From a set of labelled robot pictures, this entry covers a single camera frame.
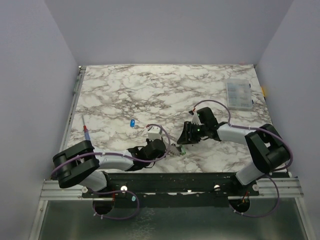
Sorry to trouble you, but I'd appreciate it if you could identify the green key tag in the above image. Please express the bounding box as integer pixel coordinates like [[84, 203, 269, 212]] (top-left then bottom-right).
[[180, 146, 186, 155]]

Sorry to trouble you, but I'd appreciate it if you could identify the silver key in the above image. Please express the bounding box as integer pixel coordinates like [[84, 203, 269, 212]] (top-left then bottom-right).
[[133, 125, 148, 130]]

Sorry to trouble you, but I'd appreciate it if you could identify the blue key tag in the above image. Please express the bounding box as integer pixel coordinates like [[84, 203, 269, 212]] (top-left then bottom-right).
[[130, 119, 135, 128]]

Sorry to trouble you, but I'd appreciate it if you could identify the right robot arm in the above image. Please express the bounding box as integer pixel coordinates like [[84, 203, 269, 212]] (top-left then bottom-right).
[[177, 107, 290, 196]]

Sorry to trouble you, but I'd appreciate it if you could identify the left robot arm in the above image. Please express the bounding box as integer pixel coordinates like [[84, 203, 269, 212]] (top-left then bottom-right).
[[51, 139, 168, 198]]

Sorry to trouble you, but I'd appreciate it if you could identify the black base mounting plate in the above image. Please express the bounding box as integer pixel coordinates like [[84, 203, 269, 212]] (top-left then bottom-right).
[[82, 172, 259, 208]]

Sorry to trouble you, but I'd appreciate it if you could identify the clear plastic screw organizer box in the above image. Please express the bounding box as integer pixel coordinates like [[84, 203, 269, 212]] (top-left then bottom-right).
[[225, 79, 253, 110]]

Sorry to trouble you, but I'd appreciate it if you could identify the red blue screwdriver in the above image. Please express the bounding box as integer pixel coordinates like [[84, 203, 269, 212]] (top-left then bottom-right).
[[81, 115, 91, 141]]

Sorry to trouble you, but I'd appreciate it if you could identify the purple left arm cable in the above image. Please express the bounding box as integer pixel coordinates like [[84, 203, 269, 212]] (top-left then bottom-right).
[[51, 123, 172, 221]]

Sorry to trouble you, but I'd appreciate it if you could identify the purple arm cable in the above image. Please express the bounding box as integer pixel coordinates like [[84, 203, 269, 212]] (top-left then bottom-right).
[[51, 123, 172, 221], [192, 99, 294, 218]]

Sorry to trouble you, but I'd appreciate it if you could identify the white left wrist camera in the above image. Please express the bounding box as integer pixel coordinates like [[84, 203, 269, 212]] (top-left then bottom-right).
[[147, 126, 162, 141]]

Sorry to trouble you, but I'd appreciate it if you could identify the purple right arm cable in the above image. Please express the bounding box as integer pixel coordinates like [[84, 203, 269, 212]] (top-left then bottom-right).
[[192, 99, 294, 218]]

